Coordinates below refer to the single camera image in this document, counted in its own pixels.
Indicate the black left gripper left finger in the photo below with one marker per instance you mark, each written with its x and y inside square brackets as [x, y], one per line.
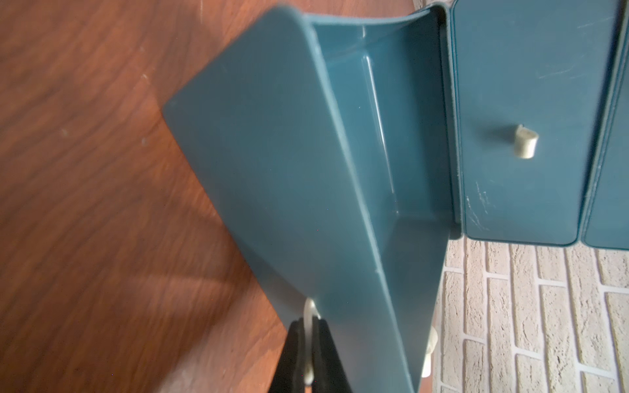
[289, 373]

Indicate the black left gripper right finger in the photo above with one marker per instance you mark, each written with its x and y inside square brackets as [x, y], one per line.
[329, 375]

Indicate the teal drawer cabinet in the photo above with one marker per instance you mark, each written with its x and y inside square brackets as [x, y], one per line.
[606, 221]

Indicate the teal pulled-out drawer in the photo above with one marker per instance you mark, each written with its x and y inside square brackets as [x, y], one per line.
[531, 80]

